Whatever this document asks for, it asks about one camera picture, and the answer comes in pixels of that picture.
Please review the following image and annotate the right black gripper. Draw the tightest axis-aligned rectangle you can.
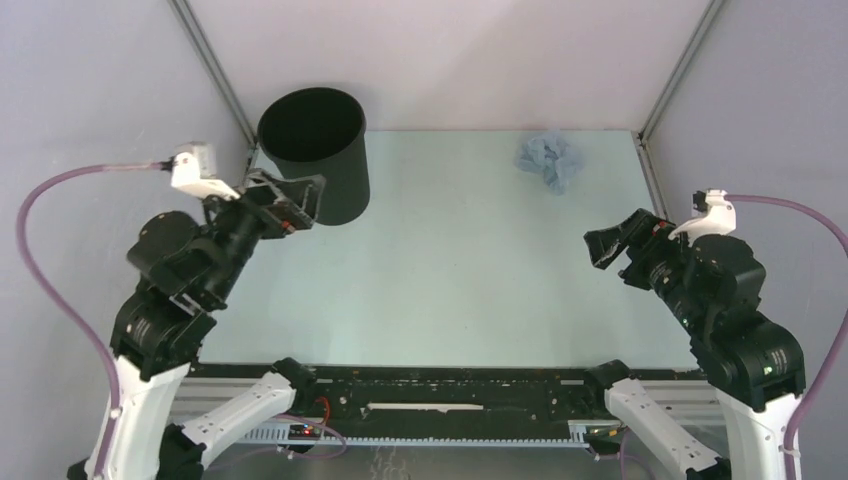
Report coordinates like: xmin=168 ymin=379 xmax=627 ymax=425
xmin=582 ymin=203 xmax=708 ymax=331

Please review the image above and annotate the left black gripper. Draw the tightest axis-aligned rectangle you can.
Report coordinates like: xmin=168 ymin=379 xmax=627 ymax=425
xmin=204 ymin=162 xmax=331 ymax=299

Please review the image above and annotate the light blue plastic trash bag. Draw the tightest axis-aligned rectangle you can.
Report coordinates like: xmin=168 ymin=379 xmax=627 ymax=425
xmin=515 ymin=130 xmax=585 ymax=195

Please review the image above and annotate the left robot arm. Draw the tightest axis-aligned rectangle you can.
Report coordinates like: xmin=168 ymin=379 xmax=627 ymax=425
xmin=67 ymin=169 xmax=325 ymax=479

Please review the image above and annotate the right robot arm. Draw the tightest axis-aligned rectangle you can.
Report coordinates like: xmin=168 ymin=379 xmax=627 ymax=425
xmin=581 ymin=206 xmax=806 ymax=479

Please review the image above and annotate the black cylindrical trash bin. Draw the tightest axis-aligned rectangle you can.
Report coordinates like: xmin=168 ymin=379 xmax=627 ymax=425
xmin=257 ymin=87 xmax=370 ymax=226

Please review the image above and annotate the small circuit board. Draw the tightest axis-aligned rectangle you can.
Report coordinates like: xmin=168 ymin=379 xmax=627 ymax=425
xmin=287 ymin=424 xmax=324 ymax=442

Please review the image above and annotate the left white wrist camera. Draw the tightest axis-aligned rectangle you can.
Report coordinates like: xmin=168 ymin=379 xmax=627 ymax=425
xmin=170 ymin=142 xmax=240 ymax=201

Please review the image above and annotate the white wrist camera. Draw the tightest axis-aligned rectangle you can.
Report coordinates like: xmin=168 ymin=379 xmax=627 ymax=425
xmin=170 ymin=142 xmax=240 ymax=201
xmin=668 ymin=189 xmax=737 ymax=242

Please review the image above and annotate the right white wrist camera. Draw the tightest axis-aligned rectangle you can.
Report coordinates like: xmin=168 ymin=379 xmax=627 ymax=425
xmin=668 ymin=189 xmax=737 ymax=242

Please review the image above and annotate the grey toothed cable duct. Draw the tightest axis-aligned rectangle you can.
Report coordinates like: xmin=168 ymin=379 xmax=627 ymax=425
xmin=236 ymin=423 xmax=628 ymax=448

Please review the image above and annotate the left aluminium corner post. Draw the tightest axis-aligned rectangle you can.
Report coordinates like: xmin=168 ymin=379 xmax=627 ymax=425
xmin=168 ymin=0 xmax=257 ymax=148

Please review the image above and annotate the aluminium corner post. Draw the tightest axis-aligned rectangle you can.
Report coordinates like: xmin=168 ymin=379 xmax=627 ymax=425
xmin=168 ymin=0 xmax=257 ymax=148
xmin=639 ymin=0 xmax=727 ymax=145

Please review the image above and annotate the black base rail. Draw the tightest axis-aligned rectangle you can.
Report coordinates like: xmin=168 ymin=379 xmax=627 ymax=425
xmin=172 ymin=364 xmax=722 ymax=439

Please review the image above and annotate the right aluminium corner post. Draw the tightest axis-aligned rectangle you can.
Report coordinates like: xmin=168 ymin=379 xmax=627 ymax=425
xmin=639 ymin=0 xmax=727 ymax=145

